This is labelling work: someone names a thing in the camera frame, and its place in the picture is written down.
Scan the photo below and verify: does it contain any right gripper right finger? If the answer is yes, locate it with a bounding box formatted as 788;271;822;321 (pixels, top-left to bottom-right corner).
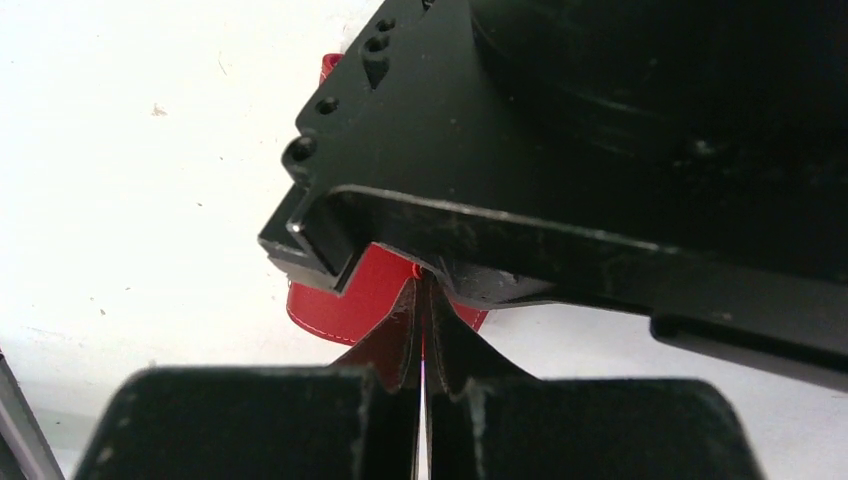
423;275;763;479

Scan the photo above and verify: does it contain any red card holder wallet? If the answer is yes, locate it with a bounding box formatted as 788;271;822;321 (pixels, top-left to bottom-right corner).
286;52;490;348

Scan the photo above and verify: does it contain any aluminium frame rail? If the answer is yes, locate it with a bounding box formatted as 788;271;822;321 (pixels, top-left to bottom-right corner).
1;354;65;480

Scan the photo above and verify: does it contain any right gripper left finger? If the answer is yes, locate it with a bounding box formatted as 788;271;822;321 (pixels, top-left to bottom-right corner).
76;280;423;479

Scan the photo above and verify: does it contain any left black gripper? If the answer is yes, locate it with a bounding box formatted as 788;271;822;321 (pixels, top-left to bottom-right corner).
258;1;847;390

